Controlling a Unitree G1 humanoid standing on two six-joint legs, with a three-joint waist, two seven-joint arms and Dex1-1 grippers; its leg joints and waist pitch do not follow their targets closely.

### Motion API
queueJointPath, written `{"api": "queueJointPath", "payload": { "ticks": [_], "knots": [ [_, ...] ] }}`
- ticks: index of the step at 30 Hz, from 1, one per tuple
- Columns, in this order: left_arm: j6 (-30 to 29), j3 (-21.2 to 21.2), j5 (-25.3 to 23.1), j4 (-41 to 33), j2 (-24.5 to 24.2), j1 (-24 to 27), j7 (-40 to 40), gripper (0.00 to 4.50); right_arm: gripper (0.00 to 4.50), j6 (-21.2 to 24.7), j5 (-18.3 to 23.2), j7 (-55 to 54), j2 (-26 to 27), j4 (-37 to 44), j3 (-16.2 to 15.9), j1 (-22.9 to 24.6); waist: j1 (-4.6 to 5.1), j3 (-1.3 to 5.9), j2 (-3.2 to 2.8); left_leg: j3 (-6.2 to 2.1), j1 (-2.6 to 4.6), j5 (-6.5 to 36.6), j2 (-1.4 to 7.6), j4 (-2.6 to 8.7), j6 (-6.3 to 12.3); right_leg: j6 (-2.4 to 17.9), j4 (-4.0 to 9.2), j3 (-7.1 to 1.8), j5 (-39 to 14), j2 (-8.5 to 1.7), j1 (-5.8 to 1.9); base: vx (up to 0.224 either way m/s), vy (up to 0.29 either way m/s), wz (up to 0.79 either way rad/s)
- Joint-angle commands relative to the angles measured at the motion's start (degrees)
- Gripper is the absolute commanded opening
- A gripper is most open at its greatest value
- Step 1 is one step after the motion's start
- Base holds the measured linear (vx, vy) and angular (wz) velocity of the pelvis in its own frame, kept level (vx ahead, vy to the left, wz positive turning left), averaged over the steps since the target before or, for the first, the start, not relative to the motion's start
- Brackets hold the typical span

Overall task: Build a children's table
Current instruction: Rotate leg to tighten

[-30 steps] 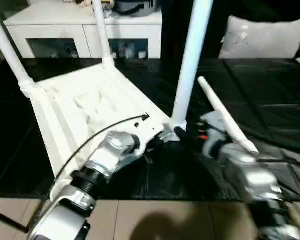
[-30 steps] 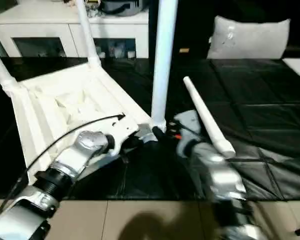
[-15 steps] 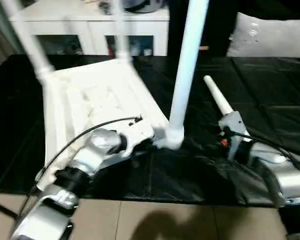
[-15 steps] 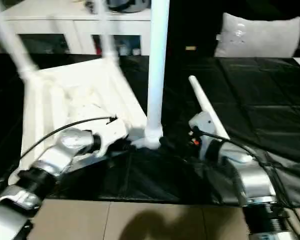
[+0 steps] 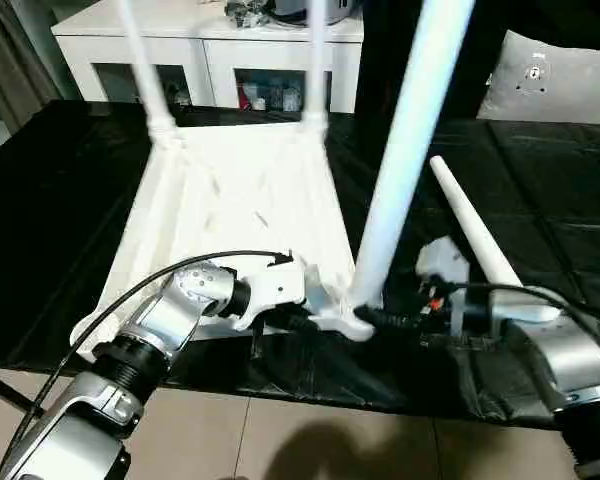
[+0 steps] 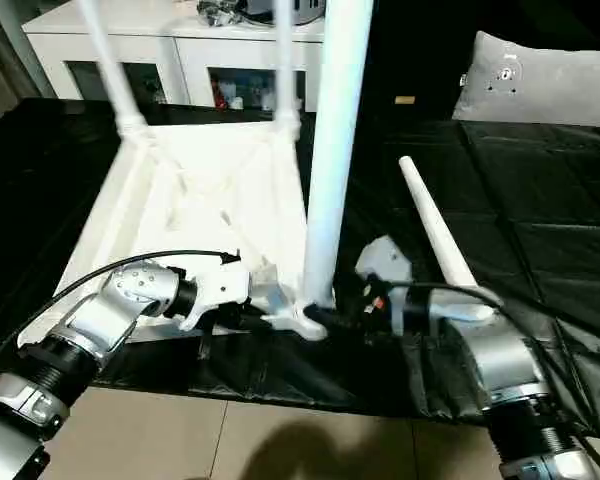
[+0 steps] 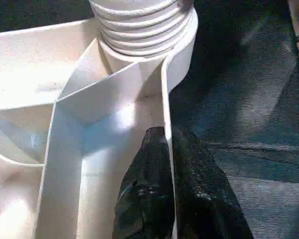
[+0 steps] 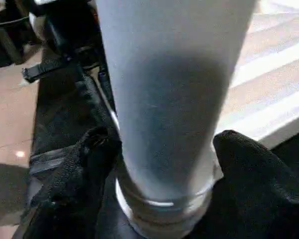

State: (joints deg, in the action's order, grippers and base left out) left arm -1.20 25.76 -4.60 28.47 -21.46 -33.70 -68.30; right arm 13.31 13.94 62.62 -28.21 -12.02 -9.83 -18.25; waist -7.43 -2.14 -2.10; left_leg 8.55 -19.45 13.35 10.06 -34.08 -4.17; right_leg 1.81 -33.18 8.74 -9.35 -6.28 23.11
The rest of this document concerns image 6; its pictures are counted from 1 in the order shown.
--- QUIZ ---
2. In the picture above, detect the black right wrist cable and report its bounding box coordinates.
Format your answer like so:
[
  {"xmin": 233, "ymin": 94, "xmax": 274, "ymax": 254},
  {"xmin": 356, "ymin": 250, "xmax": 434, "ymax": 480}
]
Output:
[{"xmin": 378, "ymin": 279, "xmax": 600, "ymax": 480}]

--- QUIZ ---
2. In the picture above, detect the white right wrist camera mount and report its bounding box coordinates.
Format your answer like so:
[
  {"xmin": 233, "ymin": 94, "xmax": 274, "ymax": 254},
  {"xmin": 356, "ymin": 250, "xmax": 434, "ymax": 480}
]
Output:
[{"xmin": 353, "ymin": 236, "xmax": 415, "ymax": 287}]

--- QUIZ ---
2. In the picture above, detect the white sideboard cabinet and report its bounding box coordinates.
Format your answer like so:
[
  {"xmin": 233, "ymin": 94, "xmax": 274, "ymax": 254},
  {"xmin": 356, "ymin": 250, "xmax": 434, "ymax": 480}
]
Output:
[{"xmin": 21, "ymin": 3, "xmax": 327, "ymax": 115}]

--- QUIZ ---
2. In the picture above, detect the grey curtain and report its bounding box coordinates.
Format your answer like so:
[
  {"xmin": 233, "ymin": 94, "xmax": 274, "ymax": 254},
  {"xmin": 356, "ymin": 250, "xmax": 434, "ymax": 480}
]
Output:
[{"xmin": 0, "ymin": 0, "xmax": 57, "ymax": 135}]

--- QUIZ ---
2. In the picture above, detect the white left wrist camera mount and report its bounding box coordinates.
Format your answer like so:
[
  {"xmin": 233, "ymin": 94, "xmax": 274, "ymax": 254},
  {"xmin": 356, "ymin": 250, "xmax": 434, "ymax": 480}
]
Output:
[{"xmin": 178, "ymin": 256, "xmax": 255, "ymax": 332}]

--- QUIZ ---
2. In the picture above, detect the grey pillow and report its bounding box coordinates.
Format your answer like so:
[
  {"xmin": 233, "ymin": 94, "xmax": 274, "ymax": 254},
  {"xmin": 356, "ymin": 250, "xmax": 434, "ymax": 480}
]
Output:
[{"xmin": 451, "ymin": 29, "xmax": 600, "ymax": 130}]

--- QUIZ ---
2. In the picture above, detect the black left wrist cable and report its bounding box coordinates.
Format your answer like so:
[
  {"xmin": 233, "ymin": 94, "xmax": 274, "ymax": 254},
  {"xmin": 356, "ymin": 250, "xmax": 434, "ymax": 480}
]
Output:
[{"xmin": 0, "ymin": 248, "xmax": 243, "ymax": 384}]

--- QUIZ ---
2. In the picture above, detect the white plastic table top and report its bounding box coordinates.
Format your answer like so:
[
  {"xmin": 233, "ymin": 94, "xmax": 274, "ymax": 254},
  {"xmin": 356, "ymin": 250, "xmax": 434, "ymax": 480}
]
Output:
[{"xmin": 16, "ymin": 121, "xmax": 340, "ymax": 347}]

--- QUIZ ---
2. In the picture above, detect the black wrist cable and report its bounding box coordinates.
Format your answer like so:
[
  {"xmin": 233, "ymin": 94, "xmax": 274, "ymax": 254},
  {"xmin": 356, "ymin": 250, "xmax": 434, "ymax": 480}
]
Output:
[
  {"xmin": 0, "ymin": 248, "xmax": 243, "ymax": 384},
  {"xmin": 378, "ymin": 279, "xmax": 600, "ymax": 480}
]

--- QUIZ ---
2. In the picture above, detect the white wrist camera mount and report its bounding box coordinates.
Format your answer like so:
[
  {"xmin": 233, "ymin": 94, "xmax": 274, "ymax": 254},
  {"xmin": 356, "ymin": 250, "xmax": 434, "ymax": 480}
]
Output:
[
  {"xmin": 353, "ymin": 236, "xmax": 415, "ymax": 287},
  {"xmin": 178, "ymin": 256, "xmax": 255, "ymax": 332}
]

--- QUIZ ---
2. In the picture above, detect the black cabinet with gold label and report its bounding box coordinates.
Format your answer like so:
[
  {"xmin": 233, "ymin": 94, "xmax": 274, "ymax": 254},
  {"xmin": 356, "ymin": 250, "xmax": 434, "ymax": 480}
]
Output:
[{"xmin": 324, "ymin": 0, "xmax": 482, "ymax": 122}]

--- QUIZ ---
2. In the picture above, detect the white plastic table leg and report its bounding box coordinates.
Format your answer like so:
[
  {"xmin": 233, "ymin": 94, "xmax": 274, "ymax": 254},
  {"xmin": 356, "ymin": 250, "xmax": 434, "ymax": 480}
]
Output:
[
  {"xmin": 273, "ymin": 0, "xmax": 302, "ymax": 140},
  {"xmin": 76, "ymin": 0, "xmax": 155, "ymax": 145},
  {"xmin": 397, "ymin": 154, "xmax": 497, "ymax": 322},
  {"xmin": 298, "ymin": 0, "xmax": 375, "ymax": 322}
]

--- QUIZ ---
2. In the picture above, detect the black clutter on sideboard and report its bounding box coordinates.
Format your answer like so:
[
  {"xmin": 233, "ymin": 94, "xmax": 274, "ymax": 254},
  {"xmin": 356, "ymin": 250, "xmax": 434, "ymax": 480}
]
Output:
[{"xmin": 196, "ymin": 0, "xmax": 247, "ymax": 30}]

